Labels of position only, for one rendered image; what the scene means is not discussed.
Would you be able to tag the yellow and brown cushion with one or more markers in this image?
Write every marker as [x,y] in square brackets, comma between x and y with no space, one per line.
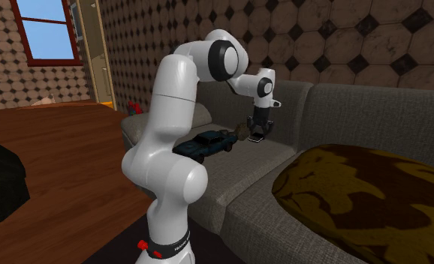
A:
[367,197]

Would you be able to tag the black robot stand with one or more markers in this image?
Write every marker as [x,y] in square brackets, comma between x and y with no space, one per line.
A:
[209,248]

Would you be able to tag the dark blue toy car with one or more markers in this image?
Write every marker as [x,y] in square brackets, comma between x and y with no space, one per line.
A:
[206,143]

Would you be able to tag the yellow door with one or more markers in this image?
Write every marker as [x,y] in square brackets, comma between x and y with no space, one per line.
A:
[96,55]

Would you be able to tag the red toy figure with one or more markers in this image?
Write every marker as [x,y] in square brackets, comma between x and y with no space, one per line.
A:
[135,108]

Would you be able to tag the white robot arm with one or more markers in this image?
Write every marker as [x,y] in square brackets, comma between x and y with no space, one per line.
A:
[165,109]

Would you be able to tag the dark bulky furniture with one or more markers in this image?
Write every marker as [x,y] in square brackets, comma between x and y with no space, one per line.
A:
[1,182]

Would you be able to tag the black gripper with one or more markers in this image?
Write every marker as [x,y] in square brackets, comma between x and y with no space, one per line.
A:
[261,114]

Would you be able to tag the red framed window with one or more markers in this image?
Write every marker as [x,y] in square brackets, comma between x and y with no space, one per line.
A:
[48,33]

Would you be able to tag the brown lumpy object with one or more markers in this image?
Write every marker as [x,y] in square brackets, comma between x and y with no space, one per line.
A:
[242,131]

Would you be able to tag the grey fabric sofa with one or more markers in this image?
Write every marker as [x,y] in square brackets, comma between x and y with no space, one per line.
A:
[239,172]

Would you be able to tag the black flat phone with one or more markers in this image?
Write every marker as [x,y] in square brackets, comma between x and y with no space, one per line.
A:
[256,138]

